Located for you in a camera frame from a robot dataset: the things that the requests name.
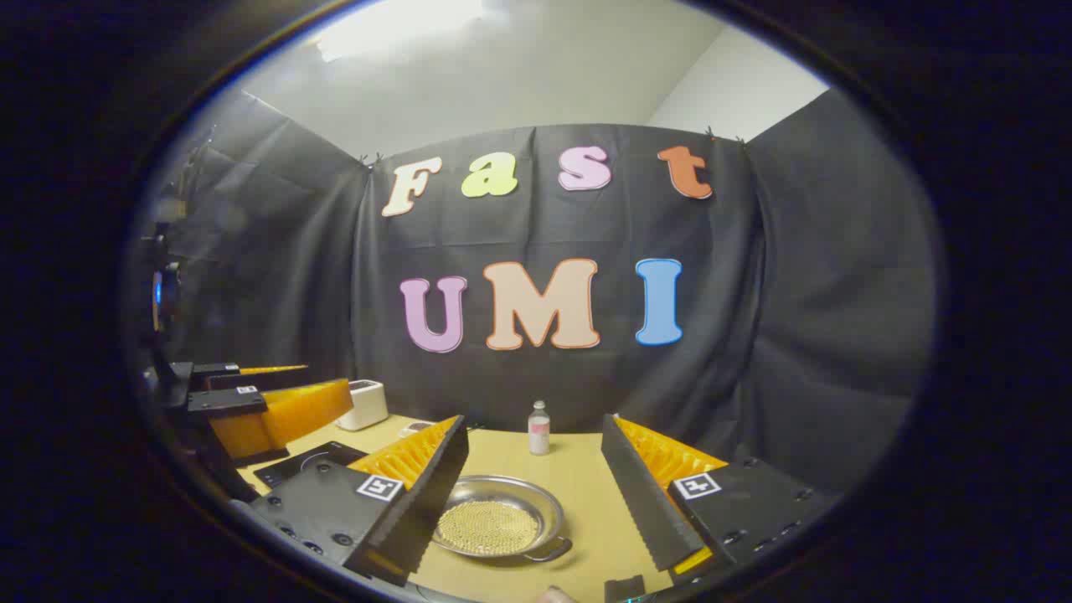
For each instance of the black induction cooktop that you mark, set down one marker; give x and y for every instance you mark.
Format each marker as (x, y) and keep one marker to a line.
(293, 471)

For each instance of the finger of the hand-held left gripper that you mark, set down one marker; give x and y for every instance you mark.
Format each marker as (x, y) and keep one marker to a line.
(234, 400)
(251, 381)

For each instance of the pile of yellow beans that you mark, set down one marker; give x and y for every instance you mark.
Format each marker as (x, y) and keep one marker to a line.
(490, 528)

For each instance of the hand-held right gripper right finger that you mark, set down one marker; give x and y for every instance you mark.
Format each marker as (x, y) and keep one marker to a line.
(645, 502)

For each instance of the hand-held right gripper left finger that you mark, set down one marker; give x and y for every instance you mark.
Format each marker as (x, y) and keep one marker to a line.
(423, 511)

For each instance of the white toaster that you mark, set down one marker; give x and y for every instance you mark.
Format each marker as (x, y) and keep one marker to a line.
(364, 404)

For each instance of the white divided bean tray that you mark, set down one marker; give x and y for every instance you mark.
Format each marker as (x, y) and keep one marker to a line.
(416, 429)

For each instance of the stainless steel pot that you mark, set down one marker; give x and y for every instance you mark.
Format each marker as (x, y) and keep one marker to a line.
(544, 507)

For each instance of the clear bottle with pink label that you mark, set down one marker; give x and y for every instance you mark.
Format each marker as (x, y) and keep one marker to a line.
(538, 431)

